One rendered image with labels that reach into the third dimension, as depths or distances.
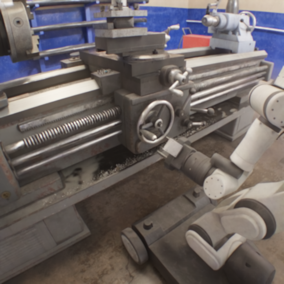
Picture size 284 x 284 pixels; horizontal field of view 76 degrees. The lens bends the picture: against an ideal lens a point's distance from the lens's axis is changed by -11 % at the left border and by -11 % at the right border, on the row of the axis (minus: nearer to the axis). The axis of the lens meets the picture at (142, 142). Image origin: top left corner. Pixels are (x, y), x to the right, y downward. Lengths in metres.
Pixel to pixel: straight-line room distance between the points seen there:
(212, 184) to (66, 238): 0.94
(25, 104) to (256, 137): 0.78
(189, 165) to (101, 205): 0.93
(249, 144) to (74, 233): 1.05
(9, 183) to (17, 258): 0.57
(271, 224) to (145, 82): 0.67
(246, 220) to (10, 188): 0.78
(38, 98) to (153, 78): 0.48
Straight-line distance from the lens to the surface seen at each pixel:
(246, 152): 0.56
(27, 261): 1.33
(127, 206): 1.42
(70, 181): 1.07
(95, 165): 1.12
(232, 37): 1.99
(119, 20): 0.90
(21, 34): 0.92
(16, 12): 0.95
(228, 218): 0.69
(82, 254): 1.28
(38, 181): 1.02
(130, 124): 0.89
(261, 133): 0.54
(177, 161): 0.66
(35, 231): 1.15
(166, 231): 1.09
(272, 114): 0.49
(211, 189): 0.57
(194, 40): 3.97
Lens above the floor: 1.11
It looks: 34 degrees down
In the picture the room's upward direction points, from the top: 1 degrees counter-clockwise
